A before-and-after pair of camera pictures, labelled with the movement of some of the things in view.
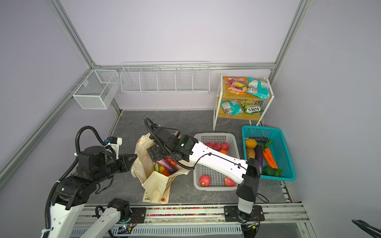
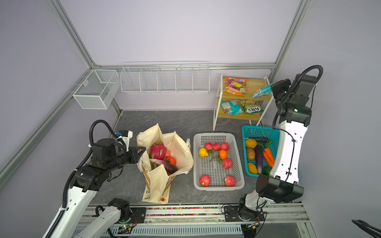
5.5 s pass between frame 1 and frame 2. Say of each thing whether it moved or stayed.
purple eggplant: stayed
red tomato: stayed
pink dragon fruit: moved
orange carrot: stayed
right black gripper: moved
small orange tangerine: stayed
